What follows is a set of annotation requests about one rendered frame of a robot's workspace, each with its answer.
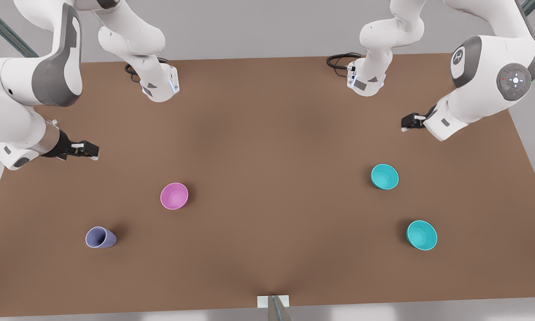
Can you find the pink bowl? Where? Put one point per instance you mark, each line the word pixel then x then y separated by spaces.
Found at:
pixel 174 196

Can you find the small teal bowl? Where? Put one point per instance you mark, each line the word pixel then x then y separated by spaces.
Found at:
pixel 384 176

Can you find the lavender blue cup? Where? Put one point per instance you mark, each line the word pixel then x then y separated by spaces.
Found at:
pixel 100 237

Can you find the silver frame post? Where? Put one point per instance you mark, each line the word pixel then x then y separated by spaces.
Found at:
pixel 276 308
pixel 529 5
pixel 6 33

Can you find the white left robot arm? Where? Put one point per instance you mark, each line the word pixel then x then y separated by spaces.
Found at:
pixel 481 84

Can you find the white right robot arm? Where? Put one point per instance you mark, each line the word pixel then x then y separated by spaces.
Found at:
pixel 18 84

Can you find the large teal bowl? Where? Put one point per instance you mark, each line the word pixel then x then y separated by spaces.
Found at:
pixel 421 235

